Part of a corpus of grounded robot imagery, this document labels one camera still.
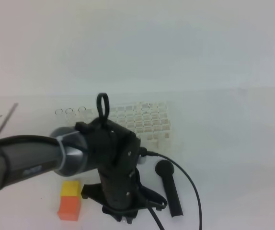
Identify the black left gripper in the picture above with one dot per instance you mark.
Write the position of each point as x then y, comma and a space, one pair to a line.
114, 152

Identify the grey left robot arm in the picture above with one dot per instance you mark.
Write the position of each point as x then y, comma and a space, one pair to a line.
25, 156

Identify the white test tube rack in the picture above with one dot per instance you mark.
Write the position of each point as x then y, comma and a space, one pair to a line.
149, 121

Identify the black scoop tool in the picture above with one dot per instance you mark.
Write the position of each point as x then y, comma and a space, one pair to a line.
165, 170

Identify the yellow block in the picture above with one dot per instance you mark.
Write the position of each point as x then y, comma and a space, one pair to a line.
70, 188

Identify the orange block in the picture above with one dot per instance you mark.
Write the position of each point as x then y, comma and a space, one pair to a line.
69, 208

